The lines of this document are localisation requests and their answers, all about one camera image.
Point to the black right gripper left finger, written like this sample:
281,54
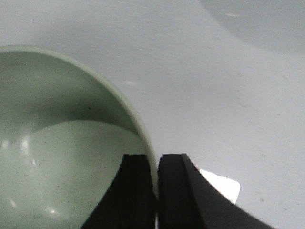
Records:
129,202

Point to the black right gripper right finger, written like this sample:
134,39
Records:
188,201

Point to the green bowl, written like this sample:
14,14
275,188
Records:
63,132

